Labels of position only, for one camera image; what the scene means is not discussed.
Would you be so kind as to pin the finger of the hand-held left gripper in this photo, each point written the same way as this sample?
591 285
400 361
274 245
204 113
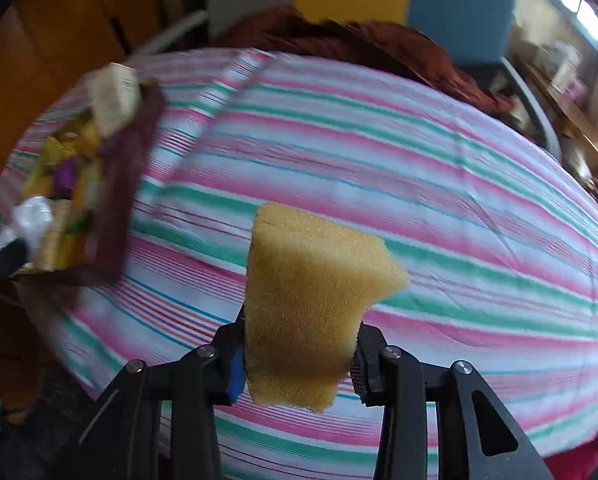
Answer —
1 260

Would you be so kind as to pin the white plastic bag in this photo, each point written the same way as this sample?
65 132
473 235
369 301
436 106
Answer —
29 217

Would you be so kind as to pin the gold metal tin box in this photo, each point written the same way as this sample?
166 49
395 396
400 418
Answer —
129 175

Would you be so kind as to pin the white product box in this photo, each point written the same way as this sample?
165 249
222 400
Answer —
564 65

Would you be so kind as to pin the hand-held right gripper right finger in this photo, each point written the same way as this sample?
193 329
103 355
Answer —
366 375

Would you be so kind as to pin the small cardboard box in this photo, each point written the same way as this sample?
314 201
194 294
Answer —
111 95

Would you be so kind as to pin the striped tablecloth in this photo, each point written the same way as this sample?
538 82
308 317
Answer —
379 160

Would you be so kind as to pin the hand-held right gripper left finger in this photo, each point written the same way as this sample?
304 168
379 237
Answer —
236 377

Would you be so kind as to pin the wooden side table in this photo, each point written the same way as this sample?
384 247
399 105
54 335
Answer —
579 125

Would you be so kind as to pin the red-brown jacket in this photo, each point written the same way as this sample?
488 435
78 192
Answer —
379 45

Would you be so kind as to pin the grey yellow blue armchair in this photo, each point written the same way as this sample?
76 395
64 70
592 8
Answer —
459 5

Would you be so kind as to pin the yellow sponge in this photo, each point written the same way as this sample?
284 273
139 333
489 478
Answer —
304 300

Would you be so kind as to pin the wooden wardrobe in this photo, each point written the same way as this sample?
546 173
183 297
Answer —
54 35

